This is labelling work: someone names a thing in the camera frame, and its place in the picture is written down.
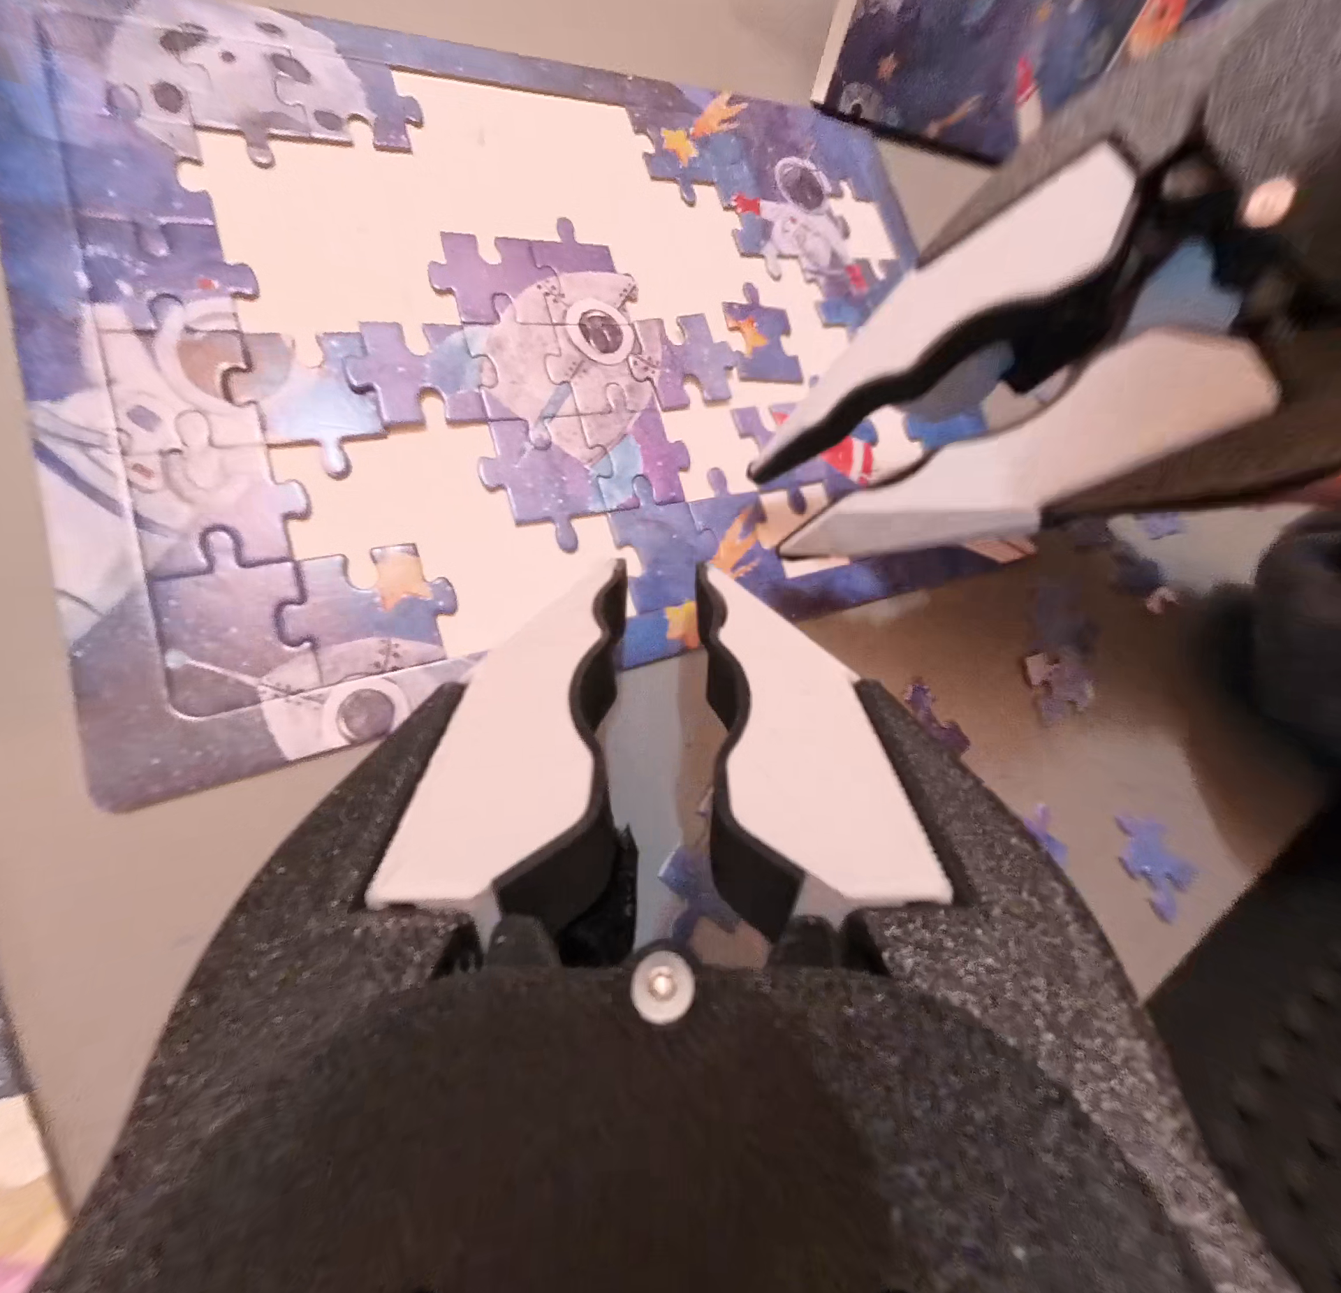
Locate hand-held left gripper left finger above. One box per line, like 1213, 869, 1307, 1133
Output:
365, 561, 629, 938

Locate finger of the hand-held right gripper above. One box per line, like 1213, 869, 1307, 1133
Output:
745, 144, 1145, 485
777, 330, 1284, 564

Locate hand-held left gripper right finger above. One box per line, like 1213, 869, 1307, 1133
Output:
694, 561, 956, 936

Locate blue puzzle pieces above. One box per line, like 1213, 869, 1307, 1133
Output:
654, 513, 1201, 929

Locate assembled space puzzle pieces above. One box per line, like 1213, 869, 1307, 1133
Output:
41, 5, 944, 772

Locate space jigsaw puzzle tray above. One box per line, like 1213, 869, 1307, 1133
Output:
0, 0, 1048, 815

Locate person's right forearm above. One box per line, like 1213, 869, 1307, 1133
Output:
1178, 513, 1341, 824

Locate grey desk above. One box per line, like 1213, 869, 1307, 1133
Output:
0, 0, 1341, 1210

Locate illustrated puzzle box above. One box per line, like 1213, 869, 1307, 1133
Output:
811, 0, 1258, 167

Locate pink octopus puzzle board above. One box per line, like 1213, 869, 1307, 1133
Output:
0, 984, 80, 1293

